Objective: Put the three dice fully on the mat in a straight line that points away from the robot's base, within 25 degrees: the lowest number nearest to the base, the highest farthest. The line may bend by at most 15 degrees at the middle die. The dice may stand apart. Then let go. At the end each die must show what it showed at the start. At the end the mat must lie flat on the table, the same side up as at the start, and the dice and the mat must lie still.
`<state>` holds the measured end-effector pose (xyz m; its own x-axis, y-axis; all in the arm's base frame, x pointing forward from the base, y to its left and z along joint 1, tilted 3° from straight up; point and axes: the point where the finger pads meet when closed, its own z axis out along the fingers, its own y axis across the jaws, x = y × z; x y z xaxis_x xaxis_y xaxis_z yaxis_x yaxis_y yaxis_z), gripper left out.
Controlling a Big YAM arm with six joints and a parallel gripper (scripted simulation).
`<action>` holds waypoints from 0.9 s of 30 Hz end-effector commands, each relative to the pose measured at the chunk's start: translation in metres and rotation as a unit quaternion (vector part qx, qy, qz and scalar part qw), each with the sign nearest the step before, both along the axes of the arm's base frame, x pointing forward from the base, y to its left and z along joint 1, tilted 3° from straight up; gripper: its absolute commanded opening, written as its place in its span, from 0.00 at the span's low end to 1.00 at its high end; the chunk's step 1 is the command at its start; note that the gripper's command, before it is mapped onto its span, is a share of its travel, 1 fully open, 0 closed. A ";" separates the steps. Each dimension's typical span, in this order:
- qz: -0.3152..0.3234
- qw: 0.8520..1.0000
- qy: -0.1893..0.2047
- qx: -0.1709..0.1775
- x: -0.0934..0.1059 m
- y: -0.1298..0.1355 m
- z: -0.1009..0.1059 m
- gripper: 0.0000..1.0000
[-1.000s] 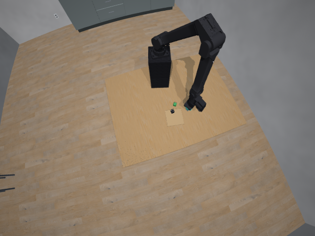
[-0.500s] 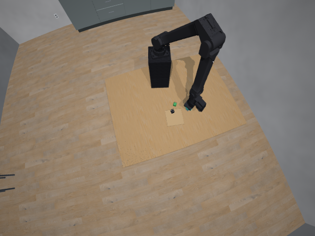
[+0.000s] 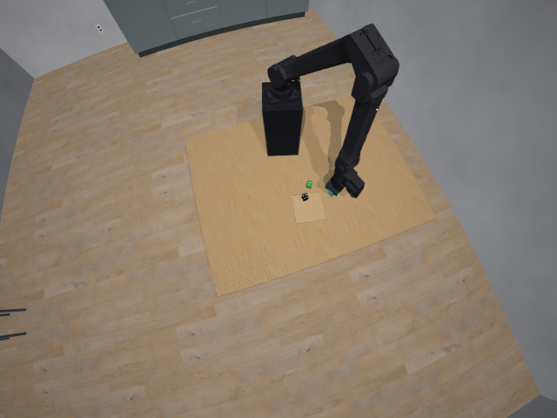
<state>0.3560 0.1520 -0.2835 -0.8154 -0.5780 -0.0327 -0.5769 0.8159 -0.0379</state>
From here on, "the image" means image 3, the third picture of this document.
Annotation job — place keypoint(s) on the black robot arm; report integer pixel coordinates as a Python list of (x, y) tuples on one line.
[(374, 66)]

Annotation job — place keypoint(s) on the beige flat mat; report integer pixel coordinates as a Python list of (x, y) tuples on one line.
[(309, 210)]

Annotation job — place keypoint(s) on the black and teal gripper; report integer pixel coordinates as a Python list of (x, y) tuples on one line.
[(330, 186)]

